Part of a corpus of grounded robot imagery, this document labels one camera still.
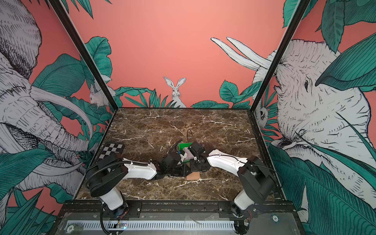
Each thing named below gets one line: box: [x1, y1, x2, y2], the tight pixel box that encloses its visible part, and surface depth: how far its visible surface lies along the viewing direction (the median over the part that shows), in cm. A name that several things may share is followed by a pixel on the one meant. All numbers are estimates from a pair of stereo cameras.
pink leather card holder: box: [186, 171, 201, 181], surface depth 85 cm
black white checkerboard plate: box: [96, 141, 124, 165], surface depth 94 cm
